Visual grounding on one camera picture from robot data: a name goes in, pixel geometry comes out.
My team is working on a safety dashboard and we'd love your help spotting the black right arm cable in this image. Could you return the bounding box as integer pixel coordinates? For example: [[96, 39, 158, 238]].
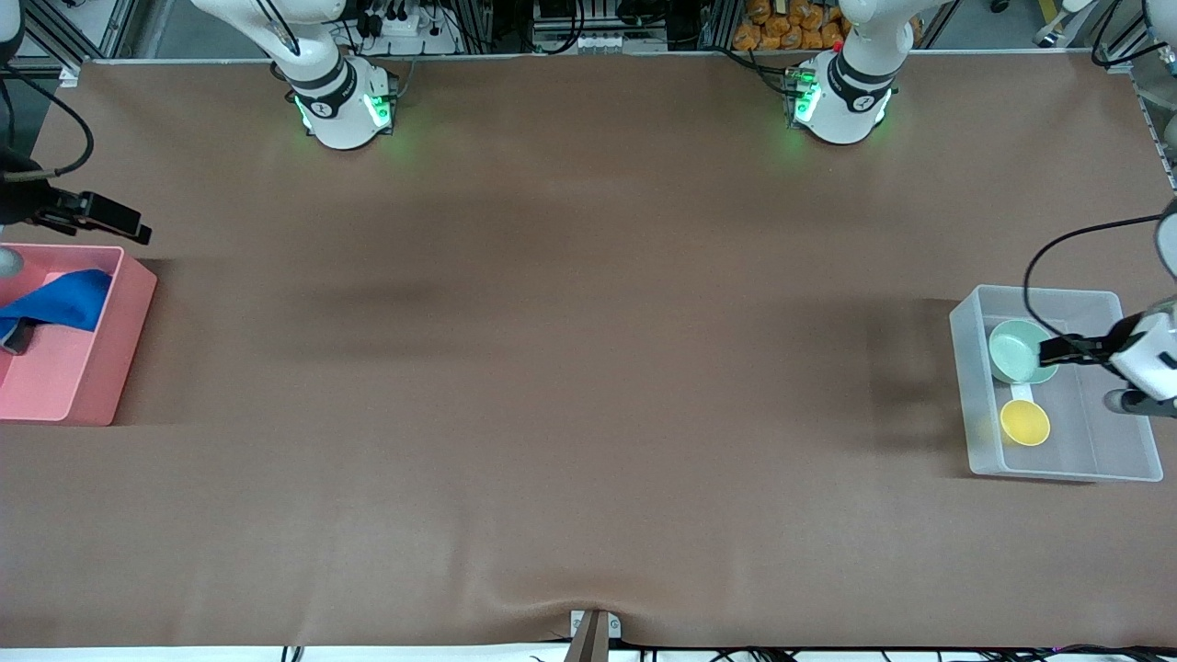
[[0, 66, 96, 177]]

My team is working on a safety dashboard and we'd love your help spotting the clear plastic bin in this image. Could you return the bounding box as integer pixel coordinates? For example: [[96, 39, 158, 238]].
[[949, 284, 1164, 484]]

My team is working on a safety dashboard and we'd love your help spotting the orange packaged goods pile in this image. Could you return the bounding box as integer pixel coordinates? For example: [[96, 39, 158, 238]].
[[733, 0, 851, 52]]

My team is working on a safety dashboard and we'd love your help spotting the pink plastic bin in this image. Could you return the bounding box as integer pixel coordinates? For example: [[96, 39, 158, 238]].
[[0, 243, 158, 427]]

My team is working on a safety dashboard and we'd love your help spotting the blue cloth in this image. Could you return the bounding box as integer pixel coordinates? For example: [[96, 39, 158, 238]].
[[0, 268, 114, 356]]

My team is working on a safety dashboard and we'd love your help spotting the white power strip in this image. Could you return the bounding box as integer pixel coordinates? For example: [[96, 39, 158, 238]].
[[354, 5, 461, 56]]

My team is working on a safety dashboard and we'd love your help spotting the light green bowl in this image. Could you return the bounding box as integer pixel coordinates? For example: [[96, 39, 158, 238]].
[[988, 318, 1061, 385]]

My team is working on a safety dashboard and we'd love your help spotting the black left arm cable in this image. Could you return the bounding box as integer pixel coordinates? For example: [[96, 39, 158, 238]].
[[1023, 212, 1171, 343]]

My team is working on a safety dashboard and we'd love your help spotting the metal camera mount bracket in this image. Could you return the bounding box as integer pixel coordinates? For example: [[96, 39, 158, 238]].
[[563, 609, 623, 662]]

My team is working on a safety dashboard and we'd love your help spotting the brown table cover sheet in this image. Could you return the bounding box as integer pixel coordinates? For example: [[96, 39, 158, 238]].
[[0, 51, 1177, 649]]

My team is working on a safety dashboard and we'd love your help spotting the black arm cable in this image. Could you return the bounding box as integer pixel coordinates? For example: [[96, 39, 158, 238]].
[[1023, 212, 1171, 343], [0, 66, 96, 177]]

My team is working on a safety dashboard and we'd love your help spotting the yellow cup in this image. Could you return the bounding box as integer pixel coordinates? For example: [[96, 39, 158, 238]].
[[1000, 398, 1052, 449]]

